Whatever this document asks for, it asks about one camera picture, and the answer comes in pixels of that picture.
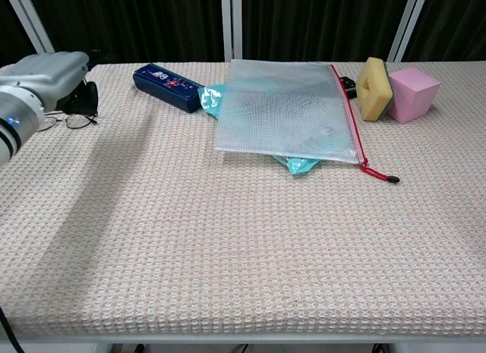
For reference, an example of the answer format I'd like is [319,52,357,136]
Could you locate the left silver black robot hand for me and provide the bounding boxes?
[0,51,99,117]

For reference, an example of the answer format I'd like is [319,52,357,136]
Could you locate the wire-frame eyeglasses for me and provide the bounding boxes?
[37,112,99,133]

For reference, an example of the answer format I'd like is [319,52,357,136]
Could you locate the dark blue floral box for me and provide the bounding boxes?
[132,62,208,114]

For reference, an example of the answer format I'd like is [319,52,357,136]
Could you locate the black curtain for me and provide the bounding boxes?
[0,0,486,65]

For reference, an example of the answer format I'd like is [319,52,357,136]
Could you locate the teal plastic bag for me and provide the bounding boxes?
[197,83,323,176]

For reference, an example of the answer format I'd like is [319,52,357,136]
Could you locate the beige waffle weave tablecloth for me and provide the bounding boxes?
[0,60,486,337]

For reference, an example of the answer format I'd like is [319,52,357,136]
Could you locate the translucent mesh zipper pouch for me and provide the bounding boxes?
[214,58,400,185]

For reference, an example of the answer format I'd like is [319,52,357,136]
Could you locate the small black object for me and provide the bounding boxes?
[339,76,359,100]

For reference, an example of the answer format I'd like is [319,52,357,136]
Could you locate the yellow green sponge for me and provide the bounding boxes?
[355,57,393,122]

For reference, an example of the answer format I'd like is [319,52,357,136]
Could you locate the pink foam block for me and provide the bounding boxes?
[387,68,442,124]

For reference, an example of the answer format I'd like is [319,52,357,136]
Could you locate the white metal frame post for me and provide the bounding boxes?
[387,0,432,62]
[3,0,56,54]
[220,0,244,62]

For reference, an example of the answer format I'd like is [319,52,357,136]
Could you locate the black cable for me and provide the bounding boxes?
[0,305,26,353]

